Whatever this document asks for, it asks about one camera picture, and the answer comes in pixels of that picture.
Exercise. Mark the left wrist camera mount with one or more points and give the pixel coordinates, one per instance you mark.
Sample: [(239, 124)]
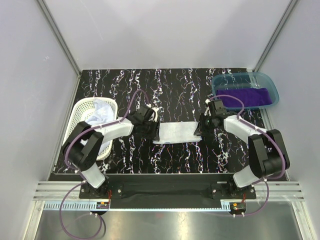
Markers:
[(154, 114)]

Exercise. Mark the connector box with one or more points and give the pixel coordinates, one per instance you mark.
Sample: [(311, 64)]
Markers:
[(104, 205), (239, 206)]

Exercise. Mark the teal transparent plastic tray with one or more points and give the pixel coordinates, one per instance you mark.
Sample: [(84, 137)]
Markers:
[(243, 80)]

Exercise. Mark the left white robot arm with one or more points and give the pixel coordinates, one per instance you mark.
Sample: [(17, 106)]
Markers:
[(82, 146)]

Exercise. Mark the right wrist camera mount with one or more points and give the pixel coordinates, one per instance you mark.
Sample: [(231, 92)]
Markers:
[(207, 110)]

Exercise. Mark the white plastic basket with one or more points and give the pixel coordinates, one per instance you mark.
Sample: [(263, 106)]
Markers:
[(73, 121)]

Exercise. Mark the left connector box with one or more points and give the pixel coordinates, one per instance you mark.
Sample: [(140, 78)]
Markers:
[(104, 205)]

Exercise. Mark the light blue towel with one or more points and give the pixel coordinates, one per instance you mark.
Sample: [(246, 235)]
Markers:
[(177, 132)]

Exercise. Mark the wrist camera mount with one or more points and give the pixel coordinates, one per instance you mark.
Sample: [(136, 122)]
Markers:
[(154, 114), (207, 110)]

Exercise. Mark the pale lavender towel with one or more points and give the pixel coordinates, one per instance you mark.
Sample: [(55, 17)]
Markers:
[(99, 111)]

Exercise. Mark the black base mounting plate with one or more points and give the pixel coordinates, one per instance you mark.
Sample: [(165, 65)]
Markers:
[(150, 203)]

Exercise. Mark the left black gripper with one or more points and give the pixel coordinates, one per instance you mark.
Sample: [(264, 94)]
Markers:
[(154, 134)]

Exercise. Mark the right connector box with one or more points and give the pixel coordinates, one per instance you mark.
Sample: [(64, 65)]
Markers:
[(239, 206)]

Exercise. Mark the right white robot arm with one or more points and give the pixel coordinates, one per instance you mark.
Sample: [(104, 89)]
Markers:
[(267, 154)]

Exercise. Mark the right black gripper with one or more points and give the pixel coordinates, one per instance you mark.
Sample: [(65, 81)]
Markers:
[(201, 130)]

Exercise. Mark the purple towel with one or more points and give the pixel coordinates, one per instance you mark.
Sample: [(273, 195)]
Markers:
[(251, 97)]

